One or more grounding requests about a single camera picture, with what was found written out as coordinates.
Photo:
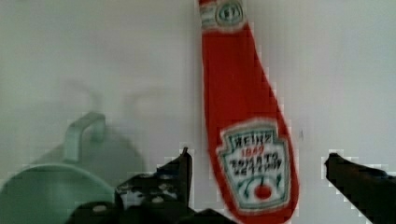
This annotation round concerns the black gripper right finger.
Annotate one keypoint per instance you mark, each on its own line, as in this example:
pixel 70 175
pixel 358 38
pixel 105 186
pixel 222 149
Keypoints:
pixel 372 191

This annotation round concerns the red ketchup bottle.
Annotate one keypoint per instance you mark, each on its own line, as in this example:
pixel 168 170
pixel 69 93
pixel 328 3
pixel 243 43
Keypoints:
pixel 249 143

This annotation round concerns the green metal mug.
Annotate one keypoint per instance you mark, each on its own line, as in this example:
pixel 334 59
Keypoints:
pixel 50 189

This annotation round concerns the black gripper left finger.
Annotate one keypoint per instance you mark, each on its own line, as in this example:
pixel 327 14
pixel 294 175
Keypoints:
pixel 169 186

